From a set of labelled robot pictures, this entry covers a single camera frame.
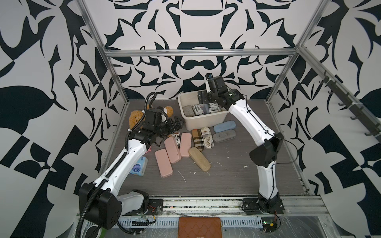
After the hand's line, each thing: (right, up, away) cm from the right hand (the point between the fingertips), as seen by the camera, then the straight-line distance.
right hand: (203, 92), depth 83 cm
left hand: (-13, -17, -5) cm, 22 cm away
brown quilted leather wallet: (-3, -63, -16) cm, 65 cm away
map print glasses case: (+4, -27, +13) cm, 30 cm away
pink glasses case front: (-23, -41, +8) cm, 48 cm away
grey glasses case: (+14, -26, +13) cm, 33 cm away
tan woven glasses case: (0, -40, +2) cm, 40 cm away
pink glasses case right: (-10, -31, +11) cm, 34 cm away
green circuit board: (+30, -66, -12) cm, 73 cm away
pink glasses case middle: (-17, -35, +7) cm, 40 cm away
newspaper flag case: (-2, -9, +22) cm, 24 cm away
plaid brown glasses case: (-2, -28, +12) cm, 30 cm away
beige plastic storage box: (+1, -17, +13) cm, 21 cm away
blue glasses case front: (+4, -8, +22) cm, 24 cm away
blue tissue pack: (-35, -42, 0) cm, 54 cm away
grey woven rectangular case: (-9, -10, +22) cm, 25 cm away
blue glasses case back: (+16, -20, +18) cm, 31 cm away
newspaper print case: (-16, -26, +13) cm, 33 cm away
